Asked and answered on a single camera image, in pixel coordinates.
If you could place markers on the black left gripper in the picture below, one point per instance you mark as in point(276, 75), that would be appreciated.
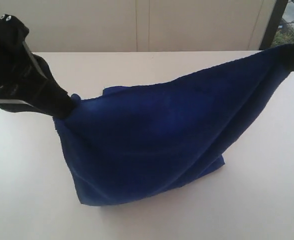
point(26, 78)

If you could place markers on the black window frame post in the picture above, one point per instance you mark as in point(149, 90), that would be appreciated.
point(273, 23)

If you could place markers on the blue towel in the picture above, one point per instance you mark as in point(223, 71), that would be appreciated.
point(135, 142)

